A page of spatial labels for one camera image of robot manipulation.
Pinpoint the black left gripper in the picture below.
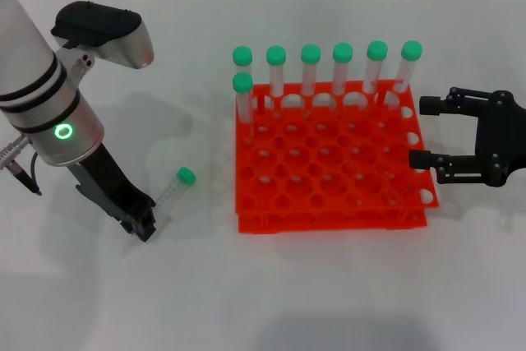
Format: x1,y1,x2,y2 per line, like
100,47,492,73
67,143,158,244

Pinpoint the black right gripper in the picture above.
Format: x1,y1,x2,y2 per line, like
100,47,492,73
408,86,526,187

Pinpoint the clear test tube green cap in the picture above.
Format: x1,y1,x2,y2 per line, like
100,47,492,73
232,72,256,142
300,43,322,99
332,41,354,97
265,44,287,99
366,39,389,95
392,39,424,95
154,166,197,210
232,45,254,76

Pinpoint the orange plastic test tube rack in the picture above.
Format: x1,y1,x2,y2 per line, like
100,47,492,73
234,81,441,236

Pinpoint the left arm connector cable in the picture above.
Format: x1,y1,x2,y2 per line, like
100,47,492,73
0,135,43,198

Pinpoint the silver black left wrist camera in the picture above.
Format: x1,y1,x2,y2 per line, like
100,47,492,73
50,2,156,81

